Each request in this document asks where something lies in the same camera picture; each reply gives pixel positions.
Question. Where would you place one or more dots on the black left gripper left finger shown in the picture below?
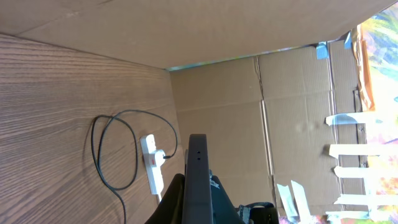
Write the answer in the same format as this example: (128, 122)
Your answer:
(169, 210)

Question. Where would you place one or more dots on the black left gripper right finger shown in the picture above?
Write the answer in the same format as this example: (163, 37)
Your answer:
(223, 210)

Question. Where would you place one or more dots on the blue Samsung smartphone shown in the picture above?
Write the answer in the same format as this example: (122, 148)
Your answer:
(197, 204)

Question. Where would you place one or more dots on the white power strip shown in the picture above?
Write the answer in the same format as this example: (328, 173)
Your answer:
(153, 173)

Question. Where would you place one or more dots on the white charger plug adapter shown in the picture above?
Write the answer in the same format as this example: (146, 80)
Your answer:
(157, 158)

